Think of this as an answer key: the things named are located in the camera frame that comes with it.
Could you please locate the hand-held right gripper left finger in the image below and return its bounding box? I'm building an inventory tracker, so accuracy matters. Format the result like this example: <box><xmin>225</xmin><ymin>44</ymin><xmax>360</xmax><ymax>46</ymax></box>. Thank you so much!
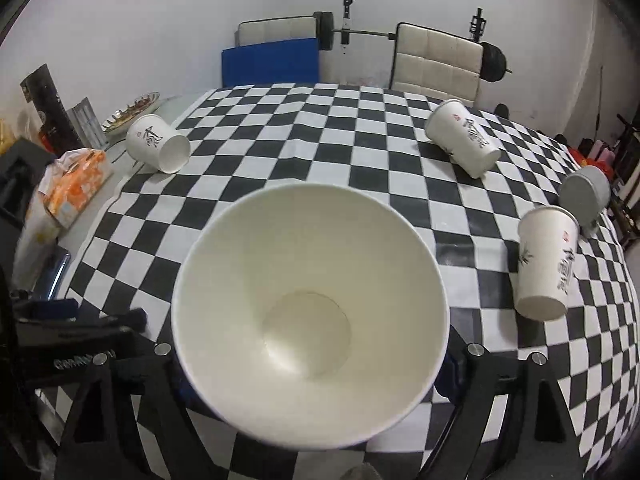
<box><xmin>54</xmin><ymin>342</ymin><xmax>227</xmax><ymax>480</ymax></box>

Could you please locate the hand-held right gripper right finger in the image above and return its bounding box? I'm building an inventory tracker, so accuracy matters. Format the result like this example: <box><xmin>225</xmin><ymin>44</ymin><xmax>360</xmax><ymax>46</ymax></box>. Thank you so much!
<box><xmin>416</xmin><ymin>342</ymin><xmax>592</xmax><ymax>480</ymax></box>

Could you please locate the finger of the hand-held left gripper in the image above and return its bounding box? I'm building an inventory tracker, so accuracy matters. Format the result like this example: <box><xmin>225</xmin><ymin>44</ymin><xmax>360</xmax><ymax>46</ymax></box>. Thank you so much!
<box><xmin>80</xmin><ymin>309</ymin><xmax>149</xmax><ymax>335</ymax></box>
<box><xmin>9</xmin><ymin>298</ymin><xmax>82</xmax><ymax>322</ymax></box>

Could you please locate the plain white paper cup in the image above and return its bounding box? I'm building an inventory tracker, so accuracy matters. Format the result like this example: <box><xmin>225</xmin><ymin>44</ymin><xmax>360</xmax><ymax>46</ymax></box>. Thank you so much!
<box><xmin>171</xmin><ymin>183</ymin><xmax>450</xmax><ymax>450</ymax></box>

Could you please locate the white printed paper cup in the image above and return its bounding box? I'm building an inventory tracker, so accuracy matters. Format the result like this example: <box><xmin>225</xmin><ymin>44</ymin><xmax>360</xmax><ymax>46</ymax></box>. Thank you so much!
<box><xmin>125</xmin><ymin>114</ymin><xmax>192</xmax><ymax>175</ymax></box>
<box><xmin>515</xmin><ymin>205</ymin><xmax>581</xmax><ymax>320</ymax></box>
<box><xmin>424</xmin><ymin>98</ymin><xmax>502</xmax><ymax>179</ymax></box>

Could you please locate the grey paper cup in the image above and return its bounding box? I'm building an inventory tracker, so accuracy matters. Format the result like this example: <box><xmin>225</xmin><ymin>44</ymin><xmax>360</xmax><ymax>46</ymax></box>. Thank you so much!
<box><xmin>558</xmin><ymin>164</ymin><xmax>612</xmax><ymax>228</ymax></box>

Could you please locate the blue phone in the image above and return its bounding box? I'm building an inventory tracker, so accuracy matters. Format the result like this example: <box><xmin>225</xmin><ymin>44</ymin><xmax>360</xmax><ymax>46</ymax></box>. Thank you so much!
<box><xmin>29</xmin><ymin>251</ymin><xmax>72</xmax><ymax>302</ymax></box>

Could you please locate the orange tissue pack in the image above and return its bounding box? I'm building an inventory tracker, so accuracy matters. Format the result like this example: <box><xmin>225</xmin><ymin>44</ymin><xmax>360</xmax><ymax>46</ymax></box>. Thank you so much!
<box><xmin>39</xmin><ymin>148</ymin><xmax>115</xmax><ymax>230</ymax></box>

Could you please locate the black plastic case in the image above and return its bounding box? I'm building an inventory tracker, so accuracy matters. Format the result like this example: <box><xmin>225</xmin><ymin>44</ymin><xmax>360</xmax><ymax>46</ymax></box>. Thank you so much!
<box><xmin>0</xmin><ymin>137</ymin><xmax>58</xmax><ymax>223</ymax></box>

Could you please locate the silver box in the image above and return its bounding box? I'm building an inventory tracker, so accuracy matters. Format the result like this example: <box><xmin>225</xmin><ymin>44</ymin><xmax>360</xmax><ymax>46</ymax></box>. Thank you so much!
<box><xmin>66</xmin><ymin>96</ymin><xmax>109</xmax><ymax>150</ymax></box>

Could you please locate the tall black box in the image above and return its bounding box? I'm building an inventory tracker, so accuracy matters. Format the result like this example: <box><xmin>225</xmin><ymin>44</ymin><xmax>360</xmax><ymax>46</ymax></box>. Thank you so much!
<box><xmin>20</xmin><ymin>63</ymin><xmax>87</xmax><ymax>157</ymax></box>

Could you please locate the plate of food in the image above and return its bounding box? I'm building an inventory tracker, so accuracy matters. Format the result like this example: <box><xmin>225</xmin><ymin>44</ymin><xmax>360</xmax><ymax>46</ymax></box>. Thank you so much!
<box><xmin>101</xmin><ymin>91</ymin><xmax>162</xmax><ymax>136</ymax></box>

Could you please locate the red bag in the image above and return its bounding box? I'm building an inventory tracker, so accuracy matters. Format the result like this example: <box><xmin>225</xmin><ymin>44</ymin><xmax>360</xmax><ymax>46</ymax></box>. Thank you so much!
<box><xmin>569</xmin><ymin>143</ymin><xmax>617</xmax><ymax>176</ymax></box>

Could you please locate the black white checkered tablecloth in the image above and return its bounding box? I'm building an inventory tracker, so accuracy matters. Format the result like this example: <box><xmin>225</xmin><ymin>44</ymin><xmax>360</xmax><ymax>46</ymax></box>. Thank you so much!
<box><xmin>47</xmin><ymin>83</ymin><xmax>631</xmax><ymax>480</ymax></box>

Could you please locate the black rack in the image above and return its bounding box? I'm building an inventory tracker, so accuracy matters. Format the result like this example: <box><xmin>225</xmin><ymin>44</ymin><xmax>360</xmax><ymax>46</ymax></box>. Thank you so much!
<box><xmin>611</xmin><ymin>112</ymin><xmax>640</xmax><ymax>243</ymax></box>

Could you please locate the blue folded mat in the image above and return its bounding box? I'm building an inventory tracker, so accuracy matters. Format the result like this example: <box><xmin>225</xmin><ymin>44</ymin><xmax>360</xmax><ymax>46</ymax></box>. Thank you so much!
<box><xmin>221</xmin><ymin>36</ymin><xmax>321</xmax><ymax>87</ymax></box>

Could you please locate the white padded chair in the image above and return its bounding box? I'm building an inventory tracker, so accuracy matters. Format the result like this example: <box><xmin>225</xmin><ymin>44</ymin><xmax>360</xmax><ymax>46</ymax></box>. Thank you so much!
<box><xmin>389</xmin><ymin>22</ymin><xmax>485</xmax><ymax>108</ymax></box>
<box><xmin>235</xmin><ymin>15</ymin><xmax>321</xmax><ymax>47</ymax></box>

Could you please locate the black barbell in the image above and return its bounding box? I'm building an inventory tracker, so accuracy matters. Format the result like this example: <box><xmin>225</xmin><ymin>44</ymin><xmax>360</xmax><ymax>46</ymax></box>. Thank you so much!
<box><xmin>312</xmin><ymin>10</ymin><xmax>514</xmax><ymax>83</ymax></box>

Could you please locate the red black handheld tool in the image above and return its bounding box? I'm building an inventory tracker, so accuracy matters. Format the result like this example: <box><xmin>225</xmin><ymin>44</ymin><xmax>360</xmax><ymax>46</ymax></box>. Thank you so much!
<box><xmin>340</xmin><ymin>0</ymin><xmax>358</xmax><ymax>56</ymax></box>

